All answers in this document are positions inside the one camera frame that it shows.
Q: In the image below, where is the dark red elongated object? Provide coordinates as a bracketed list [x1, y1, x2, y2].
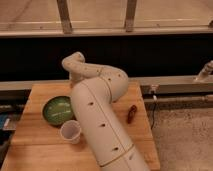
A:
[127, 105, 137, 124]

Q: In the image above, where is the metal fitting at right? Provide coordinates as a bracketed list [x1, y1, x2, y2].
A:
[195, 60, 213, 82]

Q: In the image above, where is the translucent plastic cup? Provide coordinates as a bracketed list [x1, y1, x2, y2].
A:
[60, 120, 81, 144]

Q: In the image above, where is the green ceramic bowl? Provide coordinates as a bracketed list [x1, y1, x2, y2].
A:
[42, 96, 75, 126]

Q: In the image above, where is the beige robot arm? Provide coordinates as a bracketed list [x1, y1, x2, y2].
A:
[62, 52, 150, 171]

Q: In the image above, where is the black cable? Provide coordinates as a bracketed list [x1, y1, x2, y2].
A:
[148, 94, 159, 130]

